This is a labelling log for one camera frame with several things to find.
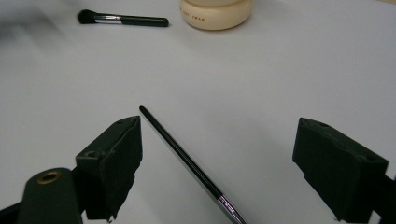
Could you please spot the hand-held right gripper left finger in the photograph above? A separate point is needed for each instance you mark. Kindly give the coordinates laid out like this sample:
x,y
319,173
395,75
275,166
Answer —
x,y
112,161

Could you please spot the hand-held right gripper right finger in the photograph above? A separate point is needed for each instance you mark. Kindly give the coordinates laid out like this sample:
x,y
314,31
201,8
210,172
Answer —
x,y
339,168

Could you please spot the black pen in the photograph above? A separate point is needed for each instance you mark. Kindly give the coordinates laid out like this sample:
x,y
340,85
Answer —
x,y
186,158

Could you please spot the fluffy black makeup brush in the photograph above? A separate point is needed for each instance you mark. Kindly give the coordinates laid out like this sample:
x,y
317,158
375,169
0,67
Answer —
x,y
143,21

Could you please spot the cream round brush holder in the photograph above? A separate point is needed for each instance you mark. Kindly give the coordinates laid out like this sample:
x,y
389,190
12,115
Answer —
x,y
216,15

